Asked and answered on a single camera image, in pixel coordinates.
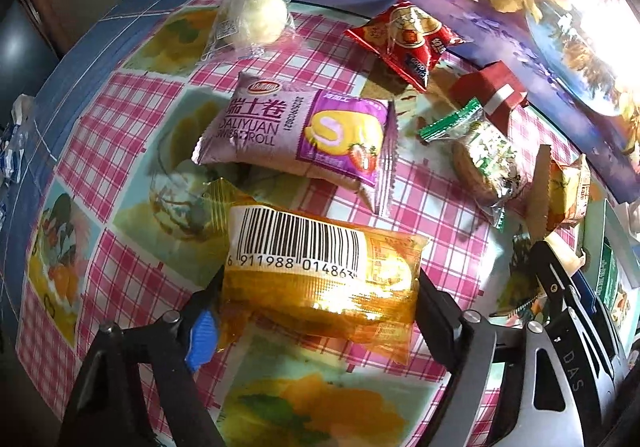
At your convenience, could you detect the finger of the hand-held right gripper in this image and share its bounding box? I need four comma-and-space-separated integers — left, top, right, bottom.
530, 241, 628, 447

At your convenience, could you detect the crumpled blue white wrapper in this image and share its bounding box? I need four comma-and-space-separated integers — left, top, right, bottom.
0, 94, 36, 188

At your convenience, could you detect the red snack packet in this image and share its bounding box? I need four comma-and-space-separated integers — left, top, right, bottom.
344, 0, 466, 92

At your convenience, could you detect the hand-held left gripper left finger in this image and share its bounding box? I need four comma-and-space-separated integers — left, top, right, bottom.
57, 264, 226, 447

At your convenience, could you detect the yellow transparent snack packet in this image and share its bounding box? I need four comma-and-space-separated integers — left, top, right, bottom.
202, 177, 432, 365

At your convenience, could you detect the orange snack packet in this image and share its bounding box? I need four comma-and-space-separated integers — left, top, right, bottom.
525, 144, 592, 238

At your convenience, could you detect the pale yellow snack packet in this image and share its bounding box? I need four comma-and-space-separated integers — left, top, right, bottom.
542, 234, 586, 275

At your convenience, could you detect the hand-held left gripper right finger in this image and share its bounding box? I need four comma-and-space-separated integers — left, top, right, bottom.
412, 267, 586, 447

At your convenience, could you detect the red carton box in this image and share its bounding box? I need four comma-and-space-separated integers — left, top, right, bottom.
447, 61, 530, 132

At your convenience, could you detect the clear packet with white pastry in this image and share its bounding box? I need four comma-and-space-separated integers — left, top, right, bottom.
200, 0, 296, 65

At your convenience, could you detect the purple cake roll packet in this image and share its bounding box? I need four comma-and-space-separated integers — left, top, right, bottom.
191, 72, 398, 218

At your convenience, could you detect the white storage box teal rim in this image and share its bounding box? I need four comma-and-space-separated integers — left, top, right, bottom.
580, 199, 640, 333

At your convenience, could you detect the green white cracker packet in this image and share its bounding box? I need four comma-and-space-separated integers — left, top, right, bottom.
419, 98, 530, 230

